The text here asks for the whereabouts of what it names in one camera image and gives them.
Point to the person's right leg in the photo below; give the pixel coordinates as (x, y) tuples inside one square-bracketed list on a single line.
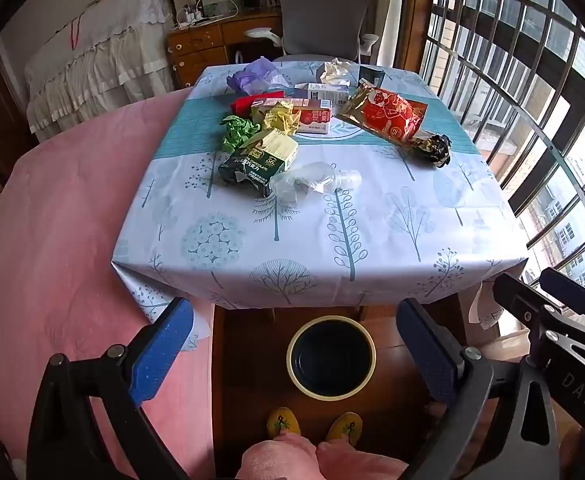
[(357, 465)]

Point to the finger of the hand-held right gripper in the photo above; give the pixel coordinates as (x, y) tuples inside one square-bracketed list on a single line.
[(570, 290), (522, 305)]

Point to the green and yellow chocolate box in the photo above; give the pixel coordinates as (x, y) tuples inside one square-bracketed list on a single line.
[(252, 165)]

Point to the grey office chair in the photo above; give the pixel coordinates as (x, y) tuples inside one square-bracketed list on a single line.
[(322, 10)]

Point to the tree print tablecloth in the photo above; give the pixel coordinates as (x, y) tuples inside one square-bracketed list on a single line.
[(372, 240)]

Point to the red envelope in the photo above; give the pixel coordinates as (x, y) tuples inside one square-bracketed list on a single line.
[(242, 105)]

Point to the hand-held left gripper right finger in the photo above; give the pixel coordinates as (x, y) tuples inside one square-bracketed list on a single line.
[(425, 355)]

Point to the crumpled green paper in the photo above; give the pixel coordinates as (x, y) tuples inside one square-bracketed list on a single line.
[(237, 132)]

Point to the person's left leg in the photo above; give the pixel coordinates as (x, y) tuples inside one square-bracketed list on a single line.
[(277, 460)]

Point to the pink blanket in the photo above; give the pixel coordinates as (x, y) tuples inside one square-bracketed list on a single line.
[(72, 235)]

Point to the person's leg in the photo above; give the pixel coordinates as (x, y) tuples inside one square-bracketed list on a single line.
[(277, 460), (357, 465)]

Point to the red and gold snack bag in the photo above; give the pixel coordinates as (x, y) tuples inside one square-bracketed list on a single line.
[(390, 112)]

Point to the crumpled yellow paper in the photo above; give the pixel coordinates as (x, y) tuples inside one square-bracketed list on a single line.
[(277, 117)]

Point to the pink milk carton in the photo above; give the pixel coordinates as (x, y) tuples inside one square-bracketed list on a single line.
[(315, 117)]

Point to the blue bin with cream rim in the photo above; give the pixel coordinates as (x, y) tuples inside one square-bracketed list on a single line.
[(330, 365)]

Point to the crumpled black gold wrapper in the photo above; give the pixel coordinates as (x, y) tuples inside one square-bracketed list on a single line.
[(435, 150)]

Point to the metal window grille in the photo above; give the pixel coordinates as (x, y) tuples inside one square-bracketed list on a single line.
[(537, 42)]

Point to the white carton box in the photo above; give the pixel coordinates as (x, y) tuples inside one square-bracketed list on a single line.
[(325, 92)]

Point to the purple plastic bag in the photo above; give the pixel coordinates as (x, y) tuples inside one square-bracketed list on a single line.
[(255, 75)]

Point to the clear plastic bottle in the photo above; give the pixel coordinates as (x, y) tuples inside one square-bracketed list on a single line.
[(307, 182)]

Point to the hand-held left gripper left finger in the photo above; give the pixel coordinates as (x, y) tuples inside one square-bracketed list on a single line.
[(165, 345)]

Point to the wooden desk with drawers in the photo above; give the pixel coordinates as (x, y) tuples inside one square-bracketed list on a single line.
[(197, 40)]

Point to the small black box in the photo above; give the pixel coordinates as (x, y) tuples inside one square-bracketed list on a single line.
[(372, 76)]

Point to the small photo frame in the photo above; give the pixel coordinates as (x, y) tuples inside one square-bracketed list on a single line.
[(251, 1)]

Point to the white tissue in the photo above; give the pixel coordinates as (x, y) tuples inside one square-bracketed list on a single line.
[(335, 71)]

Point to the person's left yellow slipper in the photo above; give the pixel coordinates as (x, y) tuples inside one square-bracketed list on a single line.
[(282, 422)]

